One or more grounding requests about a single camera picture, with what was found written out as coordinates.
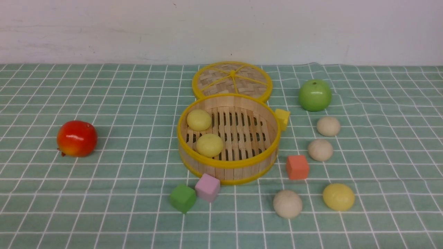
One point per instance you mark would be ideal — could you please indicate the yellow bun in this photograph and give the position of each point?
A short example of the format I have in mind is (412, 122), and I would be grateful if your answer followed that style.
(199, 120)
(338, 197)
(209, 145)

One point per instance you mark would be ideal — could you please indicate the white bun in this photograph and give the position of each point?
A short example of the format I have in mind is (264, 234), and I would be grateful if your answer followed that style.
(328, 126)
(320, 150)
(287, 204)

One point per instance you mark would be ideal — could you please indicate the white bun bottom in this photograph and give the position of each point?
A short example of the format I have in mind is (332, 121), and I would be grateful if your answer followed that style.
(287, 204)

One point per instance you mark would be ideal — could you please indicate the bamboo steamer tray yellow rim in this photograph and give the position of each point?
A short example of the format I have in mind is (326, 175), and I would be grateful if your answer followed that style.
(250, 132)

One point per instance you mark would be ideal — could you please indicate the woven bamboo steamer lid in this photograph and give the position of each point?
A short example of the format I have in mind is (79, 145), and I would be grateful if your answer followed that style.
(232, 77)

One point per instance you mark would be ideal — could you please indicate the yellow cube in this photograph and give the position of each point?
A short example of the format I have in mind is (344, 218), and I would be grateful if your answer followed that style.
(283, 117)

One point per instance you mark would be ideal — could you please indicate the pink cube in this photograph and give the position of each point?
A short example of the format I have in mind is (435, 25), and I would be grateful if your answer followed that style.
(207, 187)

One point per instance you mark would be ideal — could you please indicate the green cube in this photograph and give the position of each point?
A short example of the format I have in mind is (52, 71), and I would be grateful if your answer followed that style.
(183, 198)

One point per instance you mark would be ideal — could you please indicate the orange cube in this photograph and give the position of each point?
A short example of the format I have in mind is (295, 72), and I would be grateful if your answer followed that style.
(297, 167)

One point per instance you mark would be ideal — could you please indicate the green apple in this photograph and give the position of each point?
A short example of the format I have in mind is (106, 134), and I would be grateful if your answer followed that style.
(315, 95)

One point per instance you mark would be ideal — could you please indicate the green checkered tablecloth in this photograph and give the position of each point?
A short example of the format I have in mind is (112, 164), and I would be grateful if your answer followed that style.
(388, 151)

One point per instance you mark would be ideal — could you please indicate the red pomegranate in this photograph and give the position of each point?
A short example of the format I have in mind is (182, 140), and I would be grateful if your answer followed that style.
(77, 138)

